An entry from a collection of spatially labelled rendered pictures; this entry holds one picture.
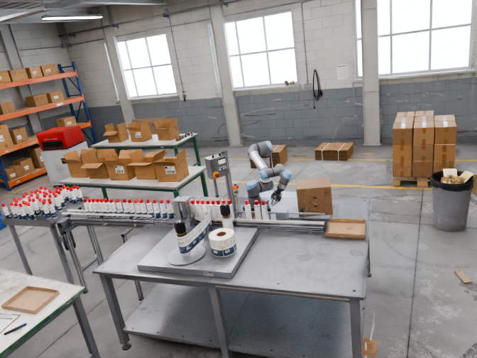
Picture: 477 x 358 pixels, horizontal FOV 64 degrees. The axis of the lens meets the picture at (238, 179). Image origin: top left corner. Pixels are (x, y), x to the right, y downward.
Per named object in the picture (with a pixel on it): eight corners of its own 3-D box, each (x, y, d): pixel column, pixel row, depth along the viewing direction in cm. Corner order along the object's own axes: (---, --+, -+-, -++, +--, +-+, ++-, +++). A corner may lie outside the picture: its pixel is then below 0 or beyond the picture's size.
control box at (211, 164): (207, 177, 347) (204, 158, 340) (223, 172, 355) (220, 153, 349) (213, 180, 339) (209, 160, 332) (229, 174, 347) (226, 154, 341)
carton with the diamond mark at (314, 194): (298, 217, 345) (296, 189, 336) (299, 205, 367) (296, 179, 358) (333, 214, 339) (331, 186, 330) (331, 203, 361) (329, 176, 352)
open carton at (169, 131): (152, 142, 756) (148, 123, 743) (167, 136, 790) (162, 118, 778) (169, 142, 735) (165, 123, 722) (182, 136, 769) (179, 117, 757)
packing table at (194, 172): (72, 226, 613) (58, 181, 587) (108, 206, 679) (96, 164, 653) (187, 241, 513) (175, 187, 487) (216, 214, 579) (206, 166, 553)
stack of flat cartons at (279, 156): (250, 168, 763) (248, 153, 752) (258, 160, 809) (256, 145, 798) (281, 168, 738) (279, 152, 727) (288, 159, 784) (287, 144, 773)
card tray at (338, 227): (325, 236, 309) (324, 232, 308) (329, 221, 332) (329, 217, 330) (364, 239, 298) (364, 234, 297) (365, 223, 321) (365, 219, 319)
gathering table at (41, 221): (27, 288, 460) (0, 218, 428) (64, 259, 514) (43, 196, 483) (74, 293, 433) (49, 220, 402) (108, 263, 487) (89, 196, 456)
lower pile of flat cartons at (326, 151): (314, 160, 754) (313, 150, 747) (322, 152, 798) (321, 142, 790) (347, 160, 722) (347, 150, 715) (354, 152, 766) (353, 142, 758)
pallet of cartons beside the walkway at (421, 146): (454, 188, 549) (458, 127, 519) (392, 186, 585) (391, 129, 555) (450, 160, 649) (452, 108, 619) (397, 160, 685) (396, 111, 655)
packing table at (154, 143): (100, 180, 834) (90, 145, 807) (125, 167, 900) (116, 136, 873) (183, 183, 733) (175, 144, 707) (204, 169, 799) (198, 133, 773)
